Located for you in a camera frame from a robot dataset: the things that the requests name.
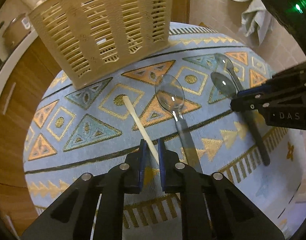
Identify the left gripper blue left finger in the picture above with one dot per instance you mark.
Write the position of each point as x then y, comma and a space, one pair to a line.
143, 158

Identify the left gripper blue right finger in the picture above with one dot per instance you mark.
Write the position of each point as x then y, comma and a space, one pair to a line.
161, 156

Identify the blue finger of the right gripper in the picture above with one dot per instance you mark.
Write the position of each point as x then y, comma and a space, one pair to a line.
255, 90

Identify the clear plastic spoon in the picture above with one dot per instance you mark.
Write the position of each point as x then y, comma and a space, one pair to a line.
170, 95

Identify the wooden chopstick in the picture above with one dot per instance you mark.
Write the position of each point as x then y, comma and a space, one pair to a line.
141, 128

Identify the grey hanging towel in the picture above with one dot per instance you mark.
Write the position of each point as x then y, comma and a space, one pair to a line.
256, 21

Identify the blue patterned table mat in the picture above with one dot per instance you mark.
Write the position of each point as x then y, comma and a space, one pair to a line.
90, 130

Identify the beige plastic utensil basket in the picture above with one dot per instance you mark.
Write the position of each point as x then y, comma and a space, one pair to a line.
90, 39

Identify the brown rice cooker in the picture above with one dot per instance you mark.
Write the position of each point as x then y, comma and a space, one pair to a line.
16, 31

